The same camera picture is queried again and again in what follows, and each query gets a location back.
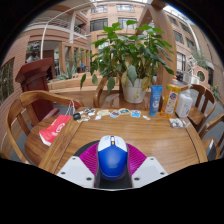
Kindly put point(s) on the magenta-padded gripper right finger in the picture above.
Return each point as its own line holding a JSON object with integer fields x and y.
{"x": 150, "y": 168}

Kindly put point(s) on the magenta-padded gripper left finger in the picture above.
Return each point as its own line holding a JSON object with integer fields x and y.
{"x": 75, "y": 168}

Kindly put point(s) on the blue and white computer mouse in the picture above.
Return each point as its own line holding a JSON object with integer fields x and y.
{"x": 112, "y": 160}

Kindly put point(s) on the red paper bag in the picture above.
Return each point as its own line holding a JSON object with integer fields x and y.
{"x": 55, "y": 128}

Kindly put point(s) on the black car key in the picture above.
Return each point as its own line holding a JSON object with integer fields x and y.
{"x": 76, "y": 116}

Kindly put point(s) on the small white wipes packet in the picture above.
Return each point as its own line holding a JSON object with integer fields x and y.
{"x": 176, "y": 122}

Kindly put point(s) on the blue square sticker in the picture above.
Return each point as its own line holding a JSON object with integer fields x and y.
{"x": 135, "y": 113}

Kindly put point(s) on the pale yellow sticker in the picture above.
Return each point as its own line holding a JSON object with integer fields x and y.
{"x": 103, "y": 113}

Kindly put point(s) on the blue squeeze tube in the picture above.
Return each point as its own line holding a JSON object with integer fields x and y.
{"x": 155, "y": 100}

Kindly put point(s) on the yellow detergent bottle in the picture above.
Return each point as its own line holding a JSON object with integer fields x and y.
{"x": 170, "y": 100}

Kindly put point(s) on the white pump bottle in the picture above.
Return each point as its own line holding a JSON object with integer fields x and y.
{"x": 184, "y": 104}

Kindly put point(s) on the empty wooden armchair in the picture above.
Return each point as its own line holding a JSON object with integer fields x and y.
{"x": 200, "y": 115}

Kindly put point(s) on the wooden chair beside plant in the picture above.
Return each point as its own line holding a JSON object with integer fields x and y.
{"x": 98, "y": 93}

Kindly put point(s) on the wooden armchair holding black notebook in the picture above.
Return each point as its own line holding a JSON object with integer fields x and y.
{"x": 213, "y": 121}

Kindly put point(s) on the wooden armchair holding red bag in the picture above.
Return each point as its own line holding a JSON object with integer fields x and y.
{"x": 30, "y": 96}

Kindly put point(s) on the spiky green agave plant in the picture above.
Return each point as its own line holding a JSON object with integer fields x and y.
{"x": 70, "y": 70}

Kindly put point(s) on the white air conditioner unit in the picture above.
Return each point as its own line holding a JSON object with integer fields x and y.
{"x": 190, "y": 78}

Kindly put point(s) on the dark red wooden podium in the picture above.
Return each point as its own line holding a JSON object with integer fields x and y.
{"x": 35, "y": 76}

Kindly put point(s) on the small potted flowering plant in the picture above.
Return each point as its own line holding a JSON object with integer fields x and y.
{"x": 216, "y": 90}

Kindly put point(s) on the large green plant, white pot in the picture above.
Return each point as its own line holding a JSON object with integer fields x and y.
{"x": 133, "y": 53}

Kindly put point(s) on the dark bust statue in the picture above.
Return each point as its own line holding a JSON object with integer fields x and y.
{"x": 32, "y": 51}

